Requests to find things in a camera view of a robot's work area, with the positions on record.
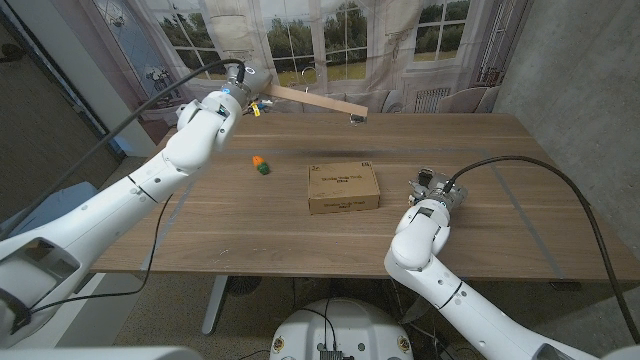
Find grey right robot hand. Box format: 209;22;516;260
407;168;469;211

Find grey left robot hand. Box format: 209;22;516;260
222;62;274;109

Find wooden bar with metal clips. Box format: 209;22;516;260
262;66;369;126

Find brown cardboard box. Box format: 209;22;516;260
307;160;381;215

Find printed window backdrop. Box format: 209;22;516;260
49;0;534;146

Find black power adapter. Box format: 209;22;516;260
414;339;461;360

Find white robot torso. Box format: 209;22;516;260
269;298;415;360

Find black round floor fan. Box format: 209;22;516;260
224;276;263;296

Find blue chair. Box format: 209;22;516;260
9;181;94;236

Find white table leg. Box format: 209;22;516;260
201;274;230;336

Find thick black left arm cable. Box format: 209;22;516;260
0;58;246;241

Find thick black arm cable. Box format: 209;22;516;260
0;58;246;241
442;155;640;344

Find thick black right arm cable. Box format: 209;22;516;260
442;155;640;344

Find thin black left arm wire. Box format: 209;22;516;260
29;194;174;316

